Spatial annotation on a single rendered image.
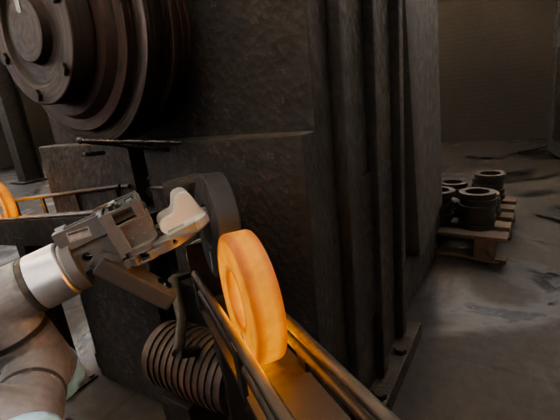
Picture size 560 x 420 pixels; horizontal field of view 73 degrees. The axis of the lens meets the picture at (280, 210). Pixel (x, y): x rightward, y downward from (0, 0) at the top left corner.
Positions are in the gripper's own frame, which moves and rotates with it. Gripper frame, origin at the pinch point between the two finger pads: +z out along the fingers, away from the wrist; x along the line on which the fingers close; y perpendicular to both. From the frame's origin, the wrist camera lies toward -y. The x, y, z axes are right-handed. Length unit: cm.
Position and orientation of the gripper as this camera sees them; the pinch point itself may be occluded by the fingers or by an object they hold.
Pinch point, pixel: (215, 212)
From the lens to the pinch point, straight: 56.7
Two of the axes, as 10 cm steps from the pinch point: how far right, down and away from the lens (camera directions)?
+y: -3.4, -8.7, -3.6
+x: -3.9, -2.2, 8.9
